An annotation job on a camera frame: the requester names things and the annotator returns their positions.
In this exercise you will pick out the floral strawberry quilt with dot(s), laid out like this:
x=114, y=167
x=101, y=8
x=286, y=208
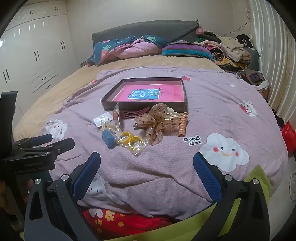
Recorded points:
x=129, y=49

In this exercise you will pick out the white wardrobe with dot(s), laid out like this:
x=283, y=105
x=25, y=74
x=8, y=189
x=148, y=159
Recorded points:
x=34, y=46

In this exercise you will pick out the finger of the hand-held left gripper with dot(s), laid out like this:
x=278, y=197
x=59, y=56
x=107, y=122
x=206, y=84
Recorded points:
x=60, y=146
x=41, y=139

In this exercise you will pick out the red floral cloth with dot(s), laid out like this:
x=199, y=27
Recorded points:
x=115, y=220

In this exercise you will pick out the pink book-lined box tray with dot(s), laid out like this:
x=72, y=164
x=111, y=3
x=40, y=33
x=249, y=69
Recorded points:
x=108, y=102

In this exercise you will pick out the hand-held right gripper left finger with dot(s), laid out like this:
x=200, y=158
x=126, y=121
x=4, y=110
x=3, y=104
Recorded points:
x=87, y=176

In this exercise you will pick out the grey headboard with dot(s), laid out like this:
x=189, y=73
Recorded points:
x=143, y=29

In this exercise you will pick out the striped pillow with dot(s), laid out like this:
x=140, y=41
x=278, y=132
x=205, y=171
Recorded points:
x=185, y=49

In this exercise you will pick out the red cherry earrings bag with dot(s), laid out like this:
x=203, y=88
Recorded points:
x=118, y=115

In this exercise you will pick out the pink book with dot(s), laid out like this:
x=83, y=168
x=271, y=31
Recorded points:
x=166, y=92

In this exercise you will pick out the yellow hair clips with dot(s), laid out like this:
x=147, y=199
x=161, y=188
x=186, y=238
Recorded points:
x=129, y=140

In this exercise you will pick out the white curtain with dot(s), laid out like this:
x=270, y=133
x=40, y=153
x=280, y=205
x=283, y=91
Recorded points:
x=272, y=58

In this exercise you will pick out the pile of clothes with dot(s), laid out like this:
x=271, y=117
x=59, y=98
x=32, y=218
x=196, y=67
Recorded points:
x=233, y=51

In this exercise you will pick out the small blue box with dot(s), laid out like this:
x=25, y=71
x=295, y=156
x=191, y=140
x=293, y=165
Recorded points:
x=108, y=139

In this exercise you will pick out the cream claw hair clip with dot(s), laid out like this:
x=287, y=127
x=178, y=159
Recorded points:
x=172, y=113

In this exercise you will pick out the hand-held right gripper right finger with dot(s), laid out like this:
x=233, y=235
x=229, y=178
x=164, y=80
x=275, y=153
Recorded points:
x=207, y=179

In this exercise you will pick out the pink printed quilt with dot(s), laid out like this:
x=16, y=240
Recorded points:
x=161, y=166

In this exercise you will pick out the green cloth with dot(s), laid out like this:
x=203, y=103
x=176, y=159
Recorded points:
x=185, y=229

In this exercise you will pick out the bag with white card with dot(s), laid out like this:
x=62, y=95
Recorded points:
x=103, y=119

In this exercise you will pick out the beige dotted bow hair clip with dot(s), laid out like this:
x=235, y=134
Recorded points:
x=153, y=120

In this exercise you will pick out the maroon snap hair clip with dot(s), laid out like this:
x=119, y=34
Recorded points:
x=133, y=114

